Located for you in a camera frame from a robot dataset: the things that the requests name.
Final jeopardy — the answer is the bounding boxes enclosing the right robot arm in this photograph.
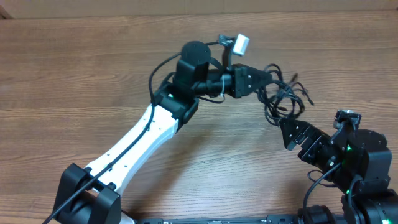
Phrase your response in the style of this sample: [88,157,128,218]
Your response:
[279,110,397,224]

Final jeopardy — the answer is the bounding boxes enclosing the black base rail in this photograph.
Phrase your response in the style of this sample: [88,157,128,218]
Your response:
[136,214,304,224]

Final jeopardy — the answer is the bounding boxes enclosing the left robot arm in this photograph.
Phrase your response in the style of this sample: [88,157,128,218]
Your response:
[49,40,271,224]

